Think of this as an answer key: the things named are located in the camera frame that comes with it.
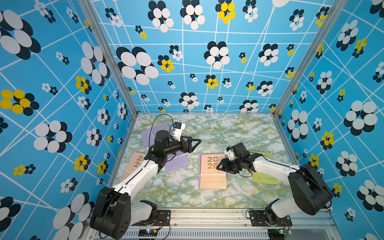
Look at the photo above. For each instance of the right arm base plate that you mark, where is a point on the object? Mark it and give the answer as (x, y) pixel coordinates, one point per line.
(260, 218)

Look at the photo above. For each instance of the purple calendar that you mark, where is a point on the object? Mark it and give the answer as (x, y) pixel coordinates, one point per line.
(148, 136)
(179, 161)
(199, 175)

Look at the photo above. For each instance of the aluminium front rail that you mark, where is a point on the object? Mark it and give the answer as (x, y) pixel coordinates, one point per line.
(232, 224)

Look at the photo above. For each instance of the aluminium corner post left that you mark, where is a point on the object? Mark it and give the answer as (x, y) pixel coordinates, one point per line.
(102, 41)

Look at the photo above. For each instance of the green circuit board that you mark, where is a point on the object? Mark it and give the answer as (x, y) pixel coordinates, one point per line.
(279, 234)
(148, 233)

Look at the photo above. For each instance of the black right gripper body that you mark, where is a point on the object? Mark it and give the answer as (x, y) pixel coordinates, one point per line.
(234, 165)

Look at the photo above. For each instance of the green calendar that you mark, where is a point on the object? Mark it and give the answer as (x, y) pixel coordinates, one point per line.
(261, 178)

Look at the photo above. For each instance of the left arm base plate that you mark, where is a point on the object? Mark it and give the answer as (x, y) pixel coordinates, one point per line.
(162, 218)

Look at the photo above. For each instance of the left green circuit board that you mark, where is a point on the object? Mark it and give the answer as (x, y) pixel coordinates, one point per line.
(148, 233)

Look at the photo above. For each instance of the pink calendar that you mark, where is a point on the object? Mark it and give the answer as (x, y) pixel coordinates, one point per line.
(134, 163)
(211, 178)

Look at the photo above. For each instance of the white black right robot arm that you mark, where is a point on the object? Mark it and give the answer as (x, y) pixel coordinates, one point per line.
(310, 193)

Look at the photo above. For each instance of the aluminium corner post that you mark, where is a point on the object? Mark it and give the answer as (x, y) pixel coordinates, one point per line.
(320, 36)
(102, 41)

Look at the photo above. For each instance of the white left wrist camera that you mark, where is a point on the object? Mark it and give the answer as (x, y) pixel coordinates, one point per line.
(178, 129)

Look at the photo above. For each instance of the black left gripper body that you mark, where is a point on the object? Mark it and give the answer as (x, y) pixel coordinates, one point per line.
(174, 147)

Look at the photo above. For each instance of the right green circuit board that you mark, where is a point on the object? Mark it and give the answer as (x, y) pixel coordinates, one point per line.
(279, 234)

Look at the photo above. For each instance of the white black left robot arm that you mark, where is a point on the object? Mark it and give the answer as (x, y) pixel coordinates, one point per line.
(114, 213)

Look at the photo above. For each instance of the aluminium corner post right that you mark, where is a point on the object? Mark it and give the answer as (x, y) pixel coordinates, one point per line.
(320, 36)

